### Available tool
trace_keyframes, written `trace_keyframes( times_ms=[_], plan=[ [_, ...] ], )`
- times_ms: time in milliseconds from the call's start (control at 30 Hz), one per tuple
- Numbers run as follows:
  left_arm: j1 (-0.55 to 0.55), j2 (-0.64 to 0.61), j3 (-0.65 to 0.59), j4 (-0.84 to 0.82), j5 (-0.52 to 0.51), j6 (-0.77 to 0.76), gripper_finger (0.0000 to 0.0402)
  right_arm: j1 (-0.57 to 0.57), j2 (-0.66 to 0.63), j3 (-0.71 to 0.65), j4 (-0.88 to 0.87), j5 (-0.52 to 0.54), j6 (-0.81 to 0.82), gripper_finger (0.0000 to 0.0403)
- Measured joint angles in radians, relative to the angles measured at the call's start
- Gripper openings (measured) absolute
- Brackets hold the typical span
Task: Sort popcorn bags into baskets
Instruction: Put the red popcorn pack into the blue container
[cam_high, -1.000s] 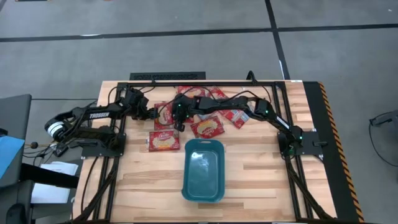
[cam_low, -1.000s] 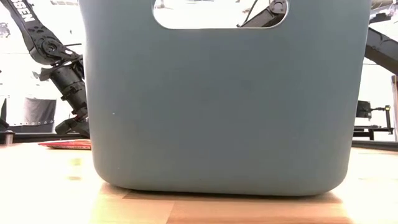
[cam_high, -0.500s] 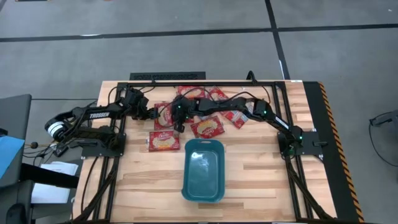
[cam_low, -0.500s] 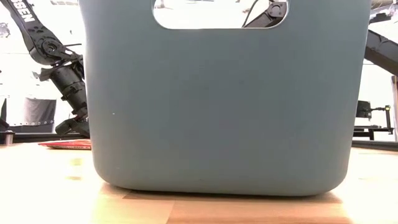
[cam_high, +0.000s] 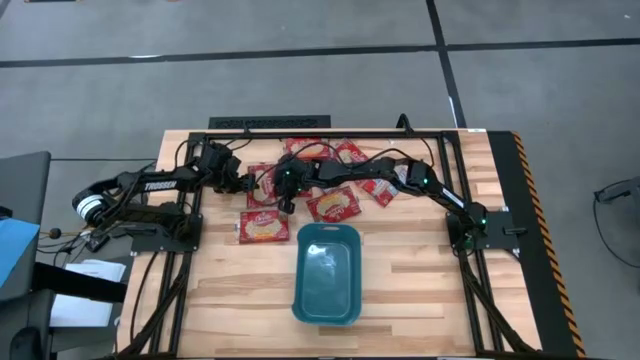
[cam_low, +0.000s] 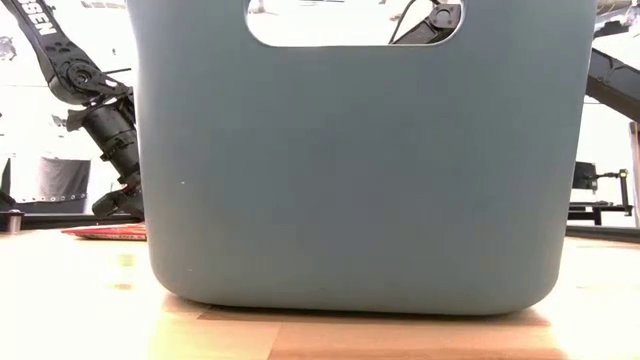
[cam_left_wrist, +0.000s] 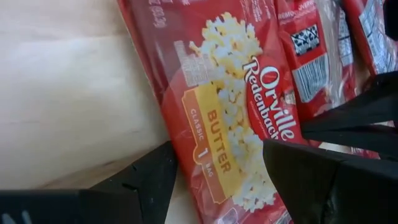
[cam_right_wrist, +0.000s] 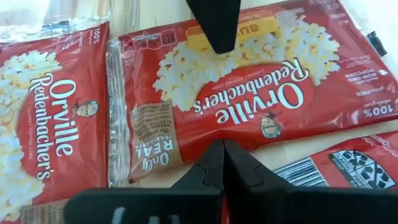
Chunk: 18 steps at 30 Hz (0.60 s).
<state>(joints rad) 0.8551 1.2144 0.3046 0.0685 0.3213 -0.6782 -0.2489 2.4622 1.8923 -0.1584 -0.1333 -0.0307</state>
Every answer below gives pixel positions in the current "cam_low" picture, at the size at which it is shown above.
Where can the silver metal cylinder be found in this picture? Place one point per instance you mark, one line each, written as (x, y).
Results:
(14, 221)

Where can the grey fabric cover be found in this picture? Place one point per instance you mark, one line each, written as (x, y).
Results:
(65, 179)

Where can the small black side table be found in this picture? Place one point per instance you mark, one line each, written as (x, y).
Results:
(595, 207)

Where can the red popcorn bag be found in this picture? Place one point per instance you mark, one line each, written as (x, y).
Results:
(112, 232)

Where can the black aluminium table frame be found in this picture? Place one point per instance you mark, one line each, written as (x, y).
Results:
(600, 233)

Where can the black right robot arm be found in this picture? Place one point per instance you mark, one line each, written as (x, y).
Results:
(612, 82)

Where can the blue-grey plastic basket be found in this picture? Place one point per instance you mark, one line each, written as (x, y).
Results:
(350, 175)

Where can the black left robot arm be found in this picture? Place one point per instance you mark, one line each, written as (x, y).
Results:
(75, 75)

